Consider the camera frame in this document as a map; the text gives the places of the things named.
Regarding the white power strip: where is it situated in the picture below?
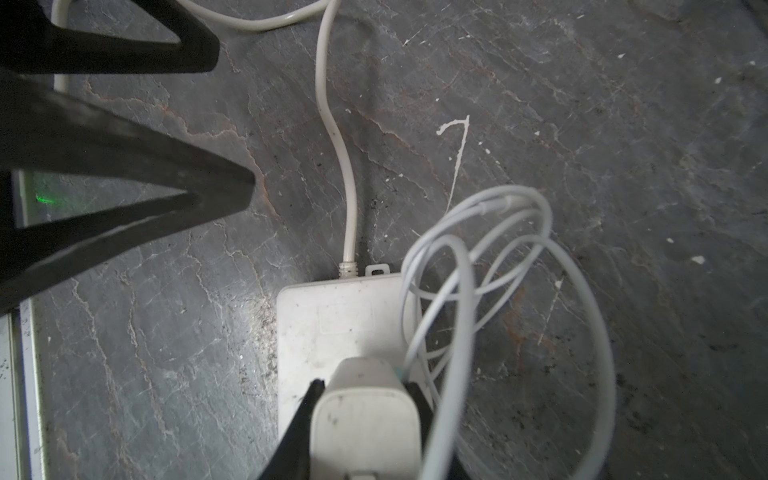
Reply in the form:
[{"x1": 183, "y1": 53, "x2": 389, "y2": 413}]
[{"x1": 276, "y1": 265, "x2": 416, "y2": 437}]

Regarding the white charger cable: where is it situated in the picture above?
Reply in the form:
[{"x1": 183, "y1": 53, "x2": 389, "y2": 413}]
[{"x1": 398, "y1": 184, "x2": 618, "y2": 480}]

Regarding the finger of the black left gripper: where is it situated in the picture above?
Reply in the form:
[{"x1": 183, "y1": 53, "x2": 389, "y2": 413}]
[
  {"x1": 1, "y1": 70, "x2": 255, "y2": 311},
  {"x1": 1, "y1": 1, "x2": 220, "y2": 74}
]

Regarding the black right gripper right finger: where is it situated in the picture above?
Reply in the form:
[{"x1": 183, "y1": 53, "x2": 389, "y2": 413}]
[{"x1": 404, "y1": 382, "x2": 472, "y2": 480}]

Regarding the white power strip cord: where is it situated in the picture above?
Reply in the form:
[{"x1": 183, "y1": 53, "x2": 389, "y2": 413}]
[{"x1": 50, "y1": 0, "x2": 360, "y2": 279}]

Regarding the white USB charger adapter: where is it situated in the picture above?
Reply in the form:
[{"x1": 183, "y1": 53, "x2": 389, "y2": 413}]
[{"x1": 309, "y1": 357, "x2": 422, "y2": 479}]

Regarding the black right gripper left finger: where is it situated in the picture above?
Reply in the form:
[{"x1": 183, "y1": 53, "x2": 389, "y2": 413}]
[{"x1": 257, "y1": 379, "x2": 325, "y2": 480}]

